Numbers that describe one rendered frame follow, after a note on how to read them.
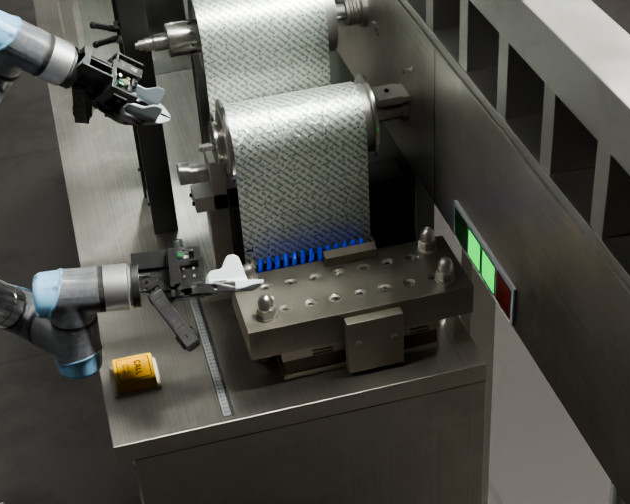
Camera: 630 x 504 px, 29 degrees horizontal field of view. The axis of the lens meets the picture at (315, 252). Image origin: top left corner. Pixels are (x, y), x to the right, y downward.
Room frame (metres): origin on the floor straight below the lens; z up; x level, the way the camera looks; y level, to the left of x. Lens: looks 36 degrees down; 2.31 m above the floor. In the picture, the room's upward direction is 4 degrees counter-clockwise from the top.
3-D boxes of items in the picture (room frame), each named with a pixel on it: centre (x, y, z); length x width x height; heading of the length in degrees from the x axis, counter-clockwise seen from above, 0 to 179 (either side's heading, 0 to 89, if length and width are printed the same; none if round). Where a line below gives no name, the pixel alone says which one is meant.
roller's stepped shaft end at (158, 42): (2.03, 0.27, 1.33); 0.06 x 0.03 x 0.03; 102
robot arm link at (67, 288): (1.53, 0.40, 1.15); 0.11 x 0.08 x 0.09; 97
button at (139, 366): (1.60, 0.33, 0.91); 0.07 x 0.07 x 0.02; 12
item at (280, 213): (1.77, 0.01, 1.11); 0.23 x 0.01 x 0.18; 102
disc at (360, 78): (1.86, -0.11, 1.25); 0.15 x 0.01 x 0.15; 12
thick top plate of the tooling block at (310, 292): (1.66, -0.06, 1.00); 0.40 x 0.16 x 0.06; 102
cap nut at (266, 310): (1.59, 0.09, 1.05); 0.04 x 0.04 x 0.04
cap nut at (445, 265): (1.65, -0.22, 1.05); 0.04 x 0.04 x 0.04
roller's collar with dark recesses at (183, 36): (2.04, 0.22, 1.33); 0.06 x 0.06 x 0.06; 12
